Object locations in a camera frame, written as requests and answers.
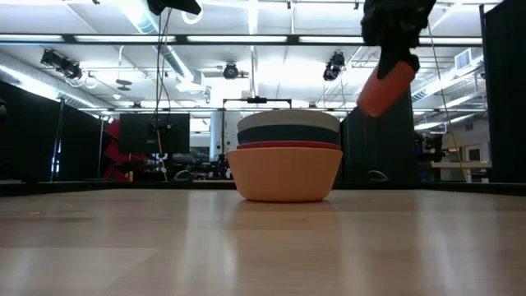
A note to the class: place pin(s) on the orange cup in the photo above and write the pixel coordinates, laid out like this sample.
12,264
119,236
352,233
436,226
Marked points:
384,94

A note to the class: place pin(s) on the white bowl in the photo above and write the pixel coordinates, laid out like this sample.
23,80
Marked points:
287,119

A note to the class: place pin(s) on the dark blue bowl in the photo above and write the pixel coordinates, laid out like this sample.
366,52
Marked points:
287,135

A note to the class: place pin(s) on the red bowl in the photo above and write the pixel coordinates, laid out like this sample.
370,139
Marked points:
287,145

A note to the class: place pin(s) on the orange bowl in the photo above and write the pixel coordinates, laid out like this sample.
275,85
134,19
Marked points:
283,174

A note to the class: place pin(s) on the black ceiling spot lamp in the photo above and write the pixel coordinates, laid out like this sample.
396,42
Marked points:
231,70
333,66
61,63

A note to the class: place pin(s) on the black partition panel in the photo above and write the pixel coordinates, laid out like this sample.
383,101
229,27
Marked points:
370,140

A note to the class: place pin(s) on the white desk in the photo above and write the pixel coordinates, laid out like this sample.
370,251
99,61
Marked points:
460,165

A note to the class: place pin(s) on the white cylinder tank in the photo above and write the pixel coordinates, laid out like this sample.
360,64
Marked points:
216,135

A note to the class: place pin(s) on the black curtain partition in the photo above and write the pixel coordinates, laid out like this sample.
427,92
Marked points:
29,140

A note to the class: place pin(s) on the grey wall vent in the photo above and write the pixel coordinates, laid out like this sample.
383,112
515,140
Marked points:
463,59

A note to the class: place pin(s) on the large black partition wall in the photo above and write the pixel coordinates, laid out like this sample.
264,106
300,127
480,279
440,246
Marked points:
505,103

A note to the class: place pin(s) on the silver ceiling duct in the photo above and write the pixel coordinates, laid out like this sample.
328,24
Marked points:
37,84

